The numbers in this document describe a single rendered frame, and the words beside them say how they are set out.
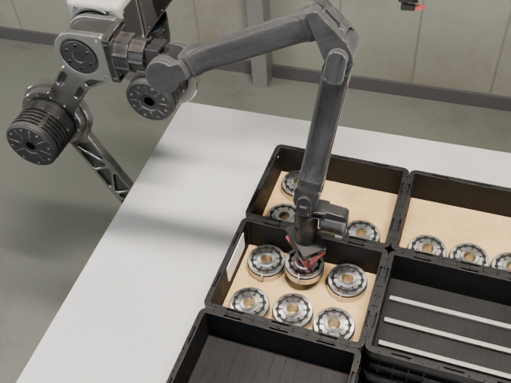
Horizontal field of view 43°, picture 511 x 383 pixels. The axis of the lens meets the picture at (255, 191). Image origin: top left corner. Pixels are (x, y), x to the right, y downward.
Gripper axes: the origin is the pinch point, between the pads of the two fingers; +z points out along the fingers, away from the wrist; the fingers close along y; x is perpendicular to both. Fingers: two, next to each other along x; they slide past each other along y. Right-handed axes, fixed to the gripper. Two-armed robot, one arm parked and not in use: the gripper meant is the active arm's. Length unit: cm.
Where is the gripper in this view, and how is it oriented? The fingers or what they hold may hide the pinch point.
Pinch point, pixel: (304, 258)
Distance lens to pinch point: 170.2
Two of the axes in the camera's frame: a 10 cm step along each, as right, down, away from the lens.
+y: -4.3, -6.6, 6.2
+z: 0.3, 6.7, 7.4
